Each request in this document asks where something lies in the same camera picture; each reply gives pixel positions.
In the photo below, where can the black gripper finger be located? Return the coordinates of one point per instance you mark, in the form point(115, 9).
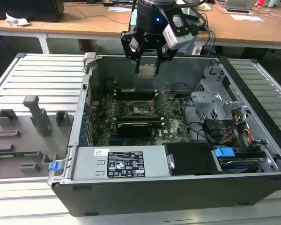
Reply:
point(164, 56)
point(125, 43)

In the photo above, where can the silver square CPU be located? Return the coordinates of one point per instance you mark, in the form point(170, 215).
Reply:
point(146, 71)

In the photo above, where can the CPU socket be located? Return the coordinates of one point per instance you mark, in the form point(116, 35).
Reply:
point(139, 109)

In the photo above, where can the blue expansion slot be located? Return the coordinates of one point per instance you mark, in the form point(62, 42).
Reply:
point(114, 138)

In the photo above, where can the grey case latch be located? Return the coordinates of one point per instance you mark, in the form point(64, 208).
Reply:
point(89, 58)

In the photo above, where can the round coin battery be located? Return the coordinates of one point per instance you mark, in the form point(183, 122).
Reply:
point(172, 96)

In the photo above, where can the wooden desk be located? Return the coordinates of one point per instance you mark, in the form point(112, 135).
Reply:
point(84, 25)
point(248, 30)

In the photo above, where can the beige lumpy object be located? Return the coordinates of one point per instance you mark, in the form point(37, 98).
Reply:
point(204, 7)

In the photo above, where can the green motherboard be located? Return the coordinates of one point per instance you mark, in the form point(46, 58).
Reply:
point(175, 114)

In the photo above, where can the silver metal drive cage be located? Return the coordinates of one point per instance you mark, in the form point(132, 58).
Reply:
point(208, 98)

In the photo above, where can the black graphics card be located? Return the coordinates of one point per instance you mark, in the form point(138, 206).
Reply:
point(134, 130)

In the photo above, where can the silver finned heatsink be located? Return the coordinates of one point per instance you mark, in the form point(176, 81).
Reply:
point(160, 143)

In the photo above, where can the silver laptop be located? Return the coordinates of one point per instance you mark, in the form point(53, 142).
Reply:
point(238, 4)

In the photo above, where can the black computer box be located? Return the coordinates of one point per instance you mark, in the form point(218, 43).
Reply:
point(25, 9)

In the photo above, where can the black plastic shroud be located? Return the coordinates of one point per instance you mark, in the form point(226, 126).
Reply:
point(192, 159)

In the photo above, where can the crumpled white paper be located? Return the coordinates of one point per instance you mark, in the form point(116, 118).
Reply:
point(16, 21)

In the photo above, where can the hard disk in blue carrier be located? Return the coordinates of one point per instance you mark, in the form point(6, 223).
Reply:
point(223, 154)

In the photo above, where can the grey power supply unit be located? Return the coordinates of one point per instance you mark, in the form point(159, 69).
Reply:
point(89, 164)

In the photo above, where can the blue case latch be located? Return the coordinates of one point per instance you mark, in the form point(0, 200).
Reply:
point(54, 166)

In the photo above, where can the black open PC case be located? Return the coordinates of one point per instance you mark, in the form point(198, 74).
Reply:
point(154, 199)

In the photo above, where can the grey parts rack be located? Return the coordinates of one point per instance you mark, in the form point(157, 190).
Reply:
point(25, 152)

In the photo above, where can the green RAM stick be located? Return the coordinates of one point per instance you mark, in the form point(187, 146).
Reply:
point(14, 153)

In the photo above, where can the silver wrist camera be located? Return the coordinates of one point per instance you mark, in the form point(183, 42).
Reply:
point(133, 44)

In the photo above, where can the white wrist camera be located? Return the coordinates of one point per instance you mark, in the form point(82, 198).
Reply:
point(172, 37)

